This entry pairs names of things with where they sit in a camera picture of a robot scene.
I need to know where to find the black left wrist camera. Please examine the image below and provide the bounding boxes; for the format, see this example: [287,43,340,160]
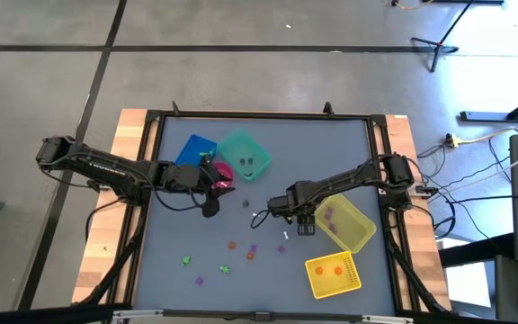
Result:
[201,199,221,220]

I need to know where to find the black camera cable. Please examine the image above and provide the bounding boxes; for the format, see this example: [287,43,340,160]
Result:
[153,186,206,213]
[249,208,272,230]

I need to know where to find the dark grey box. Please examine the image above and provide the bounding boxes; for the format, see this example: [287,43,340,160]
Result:
[494,254,518,324]

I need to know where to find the thin black cable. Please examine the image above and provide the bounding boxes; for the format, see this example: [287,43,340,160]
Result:
[447,193,518,206]

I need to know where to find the white cable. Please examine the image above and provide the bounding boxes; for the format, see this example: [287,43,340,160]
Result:
[438,142,518,195]

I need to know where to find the wooden table side board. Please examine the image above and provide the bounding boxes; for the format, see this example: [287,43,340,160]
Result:
[378,114,452,311]
[72,107,159,305]

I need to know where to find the black rig bar silver brackets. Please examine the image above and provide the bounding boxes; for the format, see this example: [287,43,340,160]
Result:
[0,304,518,324]

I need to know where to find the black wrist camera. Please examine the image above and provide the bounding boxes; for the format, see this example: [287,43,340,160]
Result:
[296,214,317,237]
[201,199,221,220]

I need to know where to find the black floor cable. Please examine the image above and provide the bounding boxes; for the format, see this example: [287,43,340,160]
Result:
[415,128,518,239]

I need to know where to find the black metal table frame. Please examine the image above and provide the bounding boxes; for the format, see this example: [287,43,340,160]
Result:
[105,101,451,316]

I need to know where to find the beige power cable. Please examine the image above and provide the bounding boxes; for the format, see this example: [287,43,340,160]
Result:
[458,116,518,146]

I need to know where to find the black left camera cable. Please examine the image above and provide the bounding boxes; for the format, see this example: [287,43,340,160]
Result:
[153,186,206,213]

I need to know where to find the teal plastic bin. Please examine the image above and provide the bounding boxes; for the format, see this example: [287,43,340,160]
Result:
[216,128,272,183]

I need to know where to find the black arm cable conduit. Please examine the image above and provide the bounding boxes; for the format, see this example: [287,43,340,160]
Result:
[384,211,449,314]
[76,197,152,307]

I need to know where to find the black tripod stand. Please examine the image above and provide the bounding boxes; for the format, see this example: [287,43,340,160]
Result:
[409,0,476,74]

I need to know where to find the pink round plastic bowl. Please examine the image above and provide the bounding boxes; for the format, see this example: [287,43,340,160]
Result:
[209,160,236,190]

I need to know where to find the black right camera cable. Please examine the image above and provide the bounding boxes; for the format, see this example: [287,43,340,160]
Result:
[249,208,272,230]

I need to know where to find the blue plastic basket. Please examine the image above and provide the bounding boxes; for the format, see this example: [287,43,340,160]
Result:
[175,133,219,168]

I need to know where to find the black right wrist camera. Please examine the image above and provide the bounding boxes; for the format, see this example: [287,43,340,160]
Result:
[296,214,317,237]

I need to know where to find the black desk foot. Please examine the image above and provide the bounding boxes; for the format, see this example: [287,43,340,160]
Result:
[460,88,518,125]

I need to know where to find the yellow perforated plastic basket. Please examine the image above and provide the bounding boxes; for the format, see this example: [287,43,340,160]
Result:
[304,250,362,301]

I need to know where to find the orange floor cable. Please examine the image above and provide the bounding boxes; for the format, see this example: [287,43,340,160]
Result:
[391,0,435,11]

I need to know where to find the black desk beam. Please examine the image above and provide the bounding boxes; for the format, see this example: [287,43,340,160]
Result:
[438,232,516,269]

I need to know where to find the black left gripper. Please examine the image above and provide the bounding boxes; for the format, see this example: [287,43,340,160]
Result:
[168,154,237,200]

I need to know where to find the translucent yellow plastic bin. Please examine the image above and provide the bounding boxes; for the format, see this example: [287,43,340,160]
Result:
[315,193,377,254]

